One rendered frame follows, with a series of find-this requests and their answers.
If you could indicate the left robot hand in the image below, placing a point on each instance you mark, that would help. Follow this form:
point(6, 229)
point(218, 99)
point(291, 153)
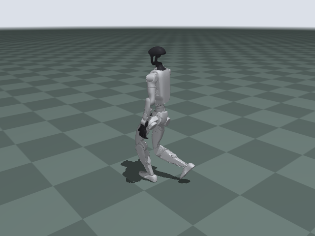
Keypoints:
point(142, 130)

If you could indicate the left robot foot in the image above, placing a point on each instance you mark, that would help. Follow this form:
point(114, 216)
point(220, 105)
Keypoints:
point(145, 175)

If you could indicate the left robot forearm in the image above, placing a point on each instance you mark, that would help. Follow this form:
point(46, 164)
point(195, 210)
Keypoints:
point(147, 112)

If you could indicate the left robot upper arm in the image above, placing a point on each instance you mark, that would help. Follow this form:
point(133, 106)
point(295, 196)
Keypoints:
point(151, 80)

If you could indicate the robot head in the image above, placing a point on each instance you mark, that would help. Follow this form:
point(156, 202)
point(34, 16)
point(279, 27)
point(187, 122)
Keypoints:
point(157, 51)

